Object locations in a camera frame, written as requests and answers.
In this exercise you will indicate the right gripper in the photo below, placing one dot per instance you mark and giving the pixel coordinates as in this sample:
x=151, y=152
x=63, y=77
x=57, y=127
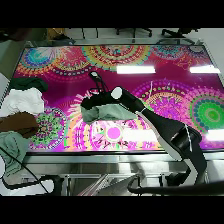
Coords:
x=92, y=102

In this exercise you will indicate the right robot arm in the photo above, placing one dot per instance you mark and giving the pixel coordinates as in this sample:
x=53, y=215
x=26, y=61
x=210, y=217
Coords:
x=166, y=126

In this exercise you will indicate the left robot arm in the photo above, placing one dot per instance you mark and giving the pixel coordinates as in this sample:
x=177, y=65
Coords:
x=50, y=181

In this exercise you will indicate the dark green garment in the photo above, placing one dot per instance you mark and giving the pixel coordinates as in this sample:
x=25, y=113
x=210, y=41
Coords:
x=30, y=84

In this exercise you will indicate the white garment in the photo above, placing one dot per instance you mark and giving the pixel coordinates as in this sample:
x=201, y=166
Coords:
x=25, y=100

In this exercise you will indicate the brown garment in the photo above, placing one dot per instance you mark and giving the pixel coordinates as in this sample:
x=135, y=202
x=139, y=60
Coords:
x=16, y=123

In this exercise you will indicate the black office chair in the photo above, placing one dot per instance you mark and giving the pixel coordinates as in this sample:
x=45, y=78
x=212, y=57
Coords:
x=180, y=32
x=133, y=31

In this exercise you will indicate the pale green garment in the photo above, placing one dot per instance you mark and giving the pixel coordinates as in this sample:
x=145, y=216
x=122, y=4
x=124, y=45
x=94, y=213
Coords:
x=15, y=146

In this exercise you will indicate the silver frame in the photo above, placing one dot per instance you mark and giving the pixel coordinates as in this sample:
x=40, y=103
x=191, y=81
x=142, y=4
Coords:
x=100, y=158

